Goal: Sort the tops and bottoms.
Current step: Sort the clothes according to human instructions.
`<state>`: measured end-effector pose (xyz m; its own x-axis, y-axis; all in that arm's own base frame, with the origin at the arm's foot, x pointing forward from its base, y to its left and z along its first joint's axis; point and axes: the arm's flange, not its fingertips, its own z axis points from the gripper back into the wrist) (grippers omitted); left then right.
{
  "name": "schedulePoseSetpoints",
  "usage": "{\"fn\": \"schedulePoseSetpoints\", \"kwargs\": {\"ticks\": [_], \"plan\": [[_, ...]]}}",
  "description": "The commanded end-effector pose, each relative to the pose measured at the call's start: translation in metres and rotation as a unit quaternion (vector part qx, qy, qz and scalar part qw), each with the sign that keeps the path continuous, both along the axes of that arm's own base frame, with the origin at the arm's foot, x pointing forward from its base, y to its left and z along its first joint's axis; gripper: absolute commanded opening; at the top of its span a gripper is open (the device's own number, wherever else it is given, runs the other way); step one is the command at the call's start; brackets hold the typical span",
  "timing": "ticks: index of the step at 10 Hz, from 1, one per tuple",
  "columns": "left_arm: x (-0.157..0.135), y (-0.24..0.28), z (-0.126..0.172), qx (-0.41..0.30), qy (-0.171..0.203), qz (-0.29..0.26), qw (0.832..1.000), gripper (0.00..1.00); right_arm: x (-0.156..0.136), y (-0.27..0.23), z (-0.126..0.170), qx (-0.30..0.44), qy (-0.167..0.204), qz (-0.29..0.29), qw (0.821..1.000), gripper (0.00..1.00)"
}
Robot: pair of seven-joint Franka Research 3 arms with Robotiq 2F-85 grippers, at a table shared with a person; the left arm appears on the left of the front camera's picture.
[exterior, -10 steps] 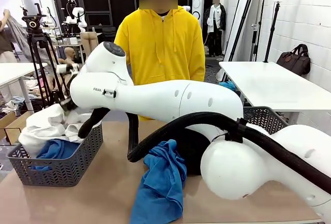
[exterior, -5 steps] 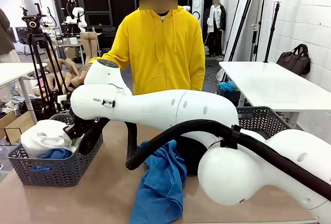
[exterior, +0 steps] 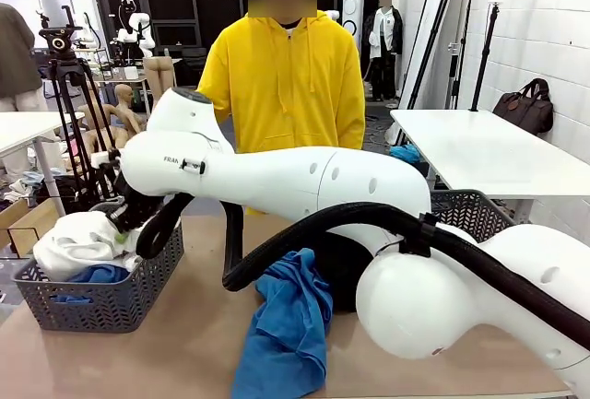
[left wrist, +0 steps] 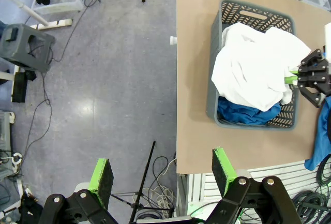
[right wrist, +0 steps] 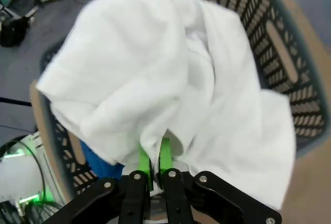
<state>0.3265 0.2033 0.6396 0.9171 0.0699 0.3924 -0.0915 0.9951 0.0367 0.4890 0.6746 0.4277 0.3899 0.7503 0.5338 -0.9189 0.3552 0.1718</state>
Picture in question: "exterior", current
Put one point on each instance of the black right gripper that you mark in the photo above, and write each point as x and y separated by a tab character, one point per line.
136	210

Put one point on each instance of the white garment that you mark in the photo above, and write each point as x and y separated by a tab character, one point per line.
74	242

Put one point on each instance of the black garment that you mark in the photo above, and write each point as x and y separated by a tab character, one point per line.
341	274

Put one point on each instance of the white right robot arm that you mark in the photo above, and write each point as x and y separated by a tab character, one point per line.
276	178

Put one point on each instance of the grey plastic woven basket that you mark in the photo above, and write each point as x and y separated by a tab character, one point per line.
465	214
92	311

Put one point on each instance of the cardboard box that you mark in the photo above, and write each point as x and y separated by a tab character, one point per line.
23	221

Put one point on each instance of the tan bald mannequin torso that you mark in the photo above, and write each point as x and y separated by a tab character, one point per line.
122	99

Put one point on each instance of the tan mannequin legs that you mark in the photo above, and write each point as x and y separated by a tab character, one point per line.
159	74

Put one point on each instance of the white and black background robot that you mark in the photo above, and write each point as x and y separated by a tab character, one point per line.
138	30

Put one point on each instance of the person in olive top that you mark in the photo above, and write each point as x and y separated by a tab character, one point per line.
14	58

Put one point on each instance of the person in yellow hoodie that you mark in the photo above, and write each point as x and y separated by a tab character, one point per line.
286	95

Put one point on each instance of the cyan cloth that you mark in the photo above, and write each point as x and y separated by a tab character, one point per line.
405	152

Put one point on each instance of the white tall cylinder appliance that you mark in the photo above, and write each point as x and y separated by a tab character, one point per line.
352	7

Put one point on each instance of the dressed mannequin white shirt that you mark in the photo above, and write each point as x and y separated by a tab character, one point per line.
385	39

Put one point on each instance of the black leaning tripod poles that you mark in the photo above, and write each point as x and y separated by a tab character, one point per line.
433	37

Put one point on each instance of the white table with brown bag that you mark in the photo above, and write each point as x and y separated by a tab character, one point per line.
484	155

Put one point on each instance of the black leaning stand pole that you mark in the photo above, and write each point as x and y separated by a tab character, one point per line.
463	44

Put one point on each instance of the black upright light stand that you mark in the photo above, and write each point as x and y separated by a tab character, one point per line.
484	58

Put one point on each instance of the brown leather bag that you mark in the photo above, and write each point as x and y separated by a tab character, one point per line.
525	106

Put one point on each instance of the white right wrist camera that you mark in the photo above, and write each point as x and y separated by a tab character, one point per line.
103	159

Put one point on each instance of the black tripod with camera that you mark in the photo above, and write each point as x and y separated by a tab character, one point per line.
60	42

